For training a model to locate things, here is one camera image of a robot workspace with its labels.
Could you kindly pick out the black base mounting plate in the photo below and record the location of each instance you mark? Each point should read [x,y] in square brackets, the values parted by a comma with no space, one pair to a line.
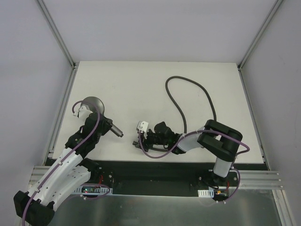
[157,178]

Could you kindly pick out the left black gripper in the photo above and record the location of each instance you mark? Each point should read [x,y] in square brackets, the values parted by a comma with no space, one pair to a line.
[94,117]

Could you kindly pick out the grey shower head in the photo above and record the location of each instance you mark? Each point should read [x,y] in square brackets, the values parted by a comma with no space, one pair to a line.
[96,106]

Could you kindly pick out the right aluminium frame post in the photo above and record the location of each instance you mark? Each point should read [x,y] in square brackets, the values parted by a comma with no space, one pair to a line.
[272,12]

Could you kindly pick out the aluminium front rail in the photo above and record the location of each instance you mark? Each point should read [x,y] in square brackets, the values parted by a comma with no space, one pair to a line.
[249,179]

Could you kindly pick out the aluminium frame post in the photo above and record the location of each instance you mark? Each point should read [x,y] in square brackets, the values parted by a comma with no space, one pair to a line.
[56,34]
[272,12]

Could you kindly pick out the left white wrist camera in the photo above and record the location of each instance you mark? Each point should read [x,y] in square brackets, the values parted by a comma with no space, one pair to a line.
[82,113]

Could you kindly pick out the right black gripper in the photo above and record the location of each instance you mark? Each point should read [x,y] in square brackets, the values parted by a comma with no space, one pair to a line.
[143,139]

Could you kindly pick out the left aluminium frame post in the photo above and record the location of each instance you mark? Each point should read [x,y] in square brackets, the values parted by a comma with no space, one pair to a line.
[56,34]

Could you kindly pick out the left aluminium side rail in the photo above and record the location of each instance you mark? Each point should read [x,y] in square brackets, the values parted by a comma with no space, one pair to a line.
[60,114]

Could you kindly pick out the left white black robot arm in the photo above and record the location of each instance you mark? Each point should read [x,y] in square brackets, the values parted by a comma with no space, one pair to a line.
[38,205]

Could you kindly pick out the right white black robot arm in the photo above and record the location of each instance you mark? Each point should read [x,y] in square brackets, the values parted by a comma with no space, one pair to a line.
[219,139]

